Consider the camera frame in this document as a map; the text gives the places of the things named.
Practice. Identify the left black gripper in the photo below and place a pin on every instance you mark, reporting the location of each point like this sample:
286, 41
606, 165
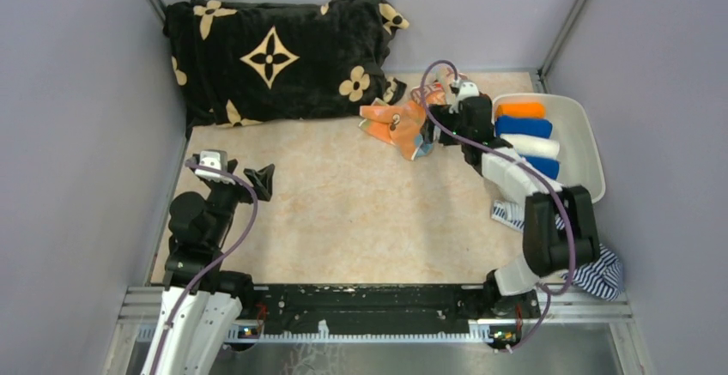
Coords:
261, 180

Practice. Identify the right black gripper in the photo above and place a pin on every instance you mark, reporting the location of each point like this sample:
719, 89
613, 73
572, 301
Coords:
442, 113

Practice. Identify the orange polka dot towel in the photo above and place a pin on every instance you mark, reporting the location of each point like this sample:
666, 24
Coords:
399, 126

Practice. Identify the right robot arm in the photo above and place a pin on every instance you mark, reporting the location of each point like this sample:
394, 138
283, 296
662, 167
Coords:
559, 227

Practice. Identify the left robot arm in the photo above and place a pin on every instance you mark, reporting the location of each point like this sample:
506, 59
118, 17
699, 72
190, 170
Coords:
199, 301

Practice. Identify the blue rolled towel upper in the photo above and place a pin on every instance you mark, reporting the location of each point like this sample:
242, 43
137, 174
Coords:
537, 127

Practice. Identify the blue rolled towel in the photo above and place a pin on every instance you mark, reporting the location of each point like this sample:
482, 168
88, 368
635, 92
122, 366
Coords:
548, 167
537, 127

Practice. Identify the orange blue patterned towel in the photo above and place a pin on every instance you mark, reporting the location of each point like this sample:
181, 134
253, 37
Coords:
438, 91

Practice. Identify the orange rolled towel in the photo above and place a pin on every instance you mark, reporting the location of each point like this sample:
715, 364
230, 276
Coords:
520, 110

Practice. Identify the white rolled towel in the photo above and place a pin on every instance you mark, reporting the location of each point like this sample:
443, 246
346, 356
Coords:
533, 145

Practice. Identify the blue rolled towel lower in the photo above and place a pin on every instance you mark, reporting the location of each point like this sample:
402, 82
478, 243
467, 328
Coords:
548, 167

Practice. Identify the white plastic bin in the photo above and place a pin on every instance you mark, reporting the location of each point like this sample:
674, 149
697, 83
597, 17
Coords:
579, 157

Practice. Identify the black pillow with beige flowers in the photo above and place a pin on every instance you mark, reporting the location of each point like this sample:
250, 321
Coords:
240, 64

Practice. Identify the blue white striped towel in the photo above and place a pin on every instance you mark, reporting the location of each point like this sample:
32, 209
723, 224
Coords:
602, 278

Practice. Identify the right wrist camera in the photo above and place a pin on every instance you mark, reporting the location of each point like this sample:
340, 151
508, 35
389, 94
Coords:
462, 89

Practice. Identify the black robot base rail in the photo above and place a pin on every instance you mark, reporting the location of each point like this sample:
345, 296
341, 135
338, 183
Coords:
439, 313

